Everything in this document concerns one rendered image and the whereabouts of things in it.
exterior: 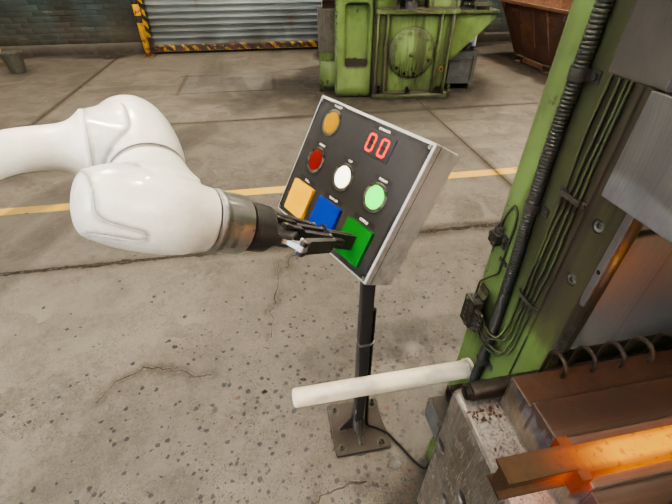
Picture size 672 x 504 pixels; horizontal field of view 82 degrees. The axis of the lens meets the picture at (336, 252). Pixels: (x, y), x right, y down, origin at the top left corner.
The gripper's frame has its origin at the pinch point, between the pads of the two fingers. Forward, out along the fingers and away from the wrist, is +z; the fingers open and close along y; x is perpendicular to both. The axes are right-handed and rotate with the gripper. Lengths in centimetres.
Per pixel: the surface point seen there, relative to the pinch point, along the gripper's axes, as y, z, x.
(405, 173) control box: 3.9, 4.2, 15.9
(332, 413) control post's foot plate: -19, 61, -82
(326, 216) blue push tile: -9.1, 3.4, 0.9
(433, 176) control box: 7.0, 7.6, 17.4
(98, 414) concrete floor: -74, -4, -121
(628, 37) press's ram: 31.6, -12.9, 34.8
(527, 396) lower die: 38.3, 5.5, -2.4
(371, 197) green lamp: -0.5, 3.8, 9.2
